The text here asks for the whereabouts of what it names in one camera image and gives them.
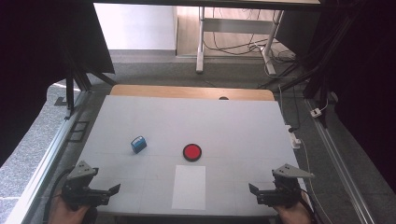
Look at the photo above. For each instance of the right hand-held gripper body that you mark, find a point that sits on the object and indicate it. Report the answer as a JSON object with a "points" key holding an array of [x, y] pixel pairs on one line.
{"points": [[288, 188]]}

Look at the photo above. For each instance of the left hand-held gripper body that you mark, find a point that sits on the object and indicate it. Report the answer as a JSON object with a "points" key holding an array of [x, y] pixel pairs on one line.
{"points": [[79, 188]]}

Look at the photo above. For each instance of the blue stamp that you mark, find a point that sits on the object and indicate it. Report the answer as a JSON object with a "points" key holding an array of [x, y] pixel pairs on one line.
{"points": [[138, 145]]}

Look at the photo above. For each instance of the red round ink pad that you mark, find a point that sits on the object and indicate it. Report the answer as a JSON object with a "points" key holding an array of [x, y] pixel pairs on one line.
{"points": [[192, 152]]}

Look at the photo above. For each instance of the person's right hand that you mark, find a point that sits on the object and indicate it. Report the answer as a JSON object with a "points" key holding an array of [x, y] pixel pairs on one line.
{"points": [[292, 215]]}

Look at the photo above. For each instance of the person's left hand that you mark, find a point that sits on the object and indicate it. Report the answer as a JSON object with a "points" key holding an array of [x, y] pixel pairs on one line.
{"points": [[66, 213]]}

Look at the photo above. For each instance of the white power strip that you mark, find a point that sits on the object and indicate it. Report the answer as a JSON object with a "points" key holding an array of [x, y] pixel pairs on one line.
{"points": [[294, 138]]}

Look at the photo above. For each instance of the white paper sheet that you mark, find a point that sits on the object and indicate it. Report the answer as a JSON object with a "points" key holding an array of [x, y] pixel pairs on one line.
{"points": [[189, 187]]}

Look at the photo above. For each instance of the white adapter plug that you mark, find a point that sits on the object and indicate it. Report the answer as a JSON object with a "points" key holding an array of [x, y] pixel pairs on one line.
{"points": [[316, 112]]}

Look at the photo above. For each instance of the white table cover board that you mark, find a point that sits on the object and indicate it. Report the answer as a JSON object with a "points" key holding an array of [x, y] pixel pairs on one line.
{"points": [[193, 124]]}

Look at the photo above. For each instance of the black stand legs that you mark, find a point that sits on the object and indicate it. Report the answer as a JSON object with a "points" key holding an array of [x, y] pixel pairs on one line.
{"points": [[299, 77], [77, 82]]}

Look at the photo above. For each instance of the wooden table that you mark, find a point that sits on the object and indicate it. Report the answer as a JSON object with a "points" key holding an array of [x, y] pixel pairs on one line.
{"points": [[186, 92]]}

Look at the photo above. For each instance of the black curtain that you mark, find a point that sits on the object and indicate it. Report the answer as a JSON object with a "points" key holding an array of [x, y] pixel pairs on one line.
{"points": [[37, 56], [364, 77]]}

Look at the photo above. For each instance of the aluminium rail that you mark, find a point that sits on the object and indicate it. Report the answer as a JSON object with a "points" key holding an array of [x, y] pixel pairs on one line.
{"points": [[46, 161], [337, 161]]}

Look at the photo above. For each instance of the white desk frame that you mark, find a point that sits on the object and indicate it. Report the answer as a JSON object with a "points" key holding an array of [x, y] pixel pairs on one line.
{"points": [[236, 26]]}

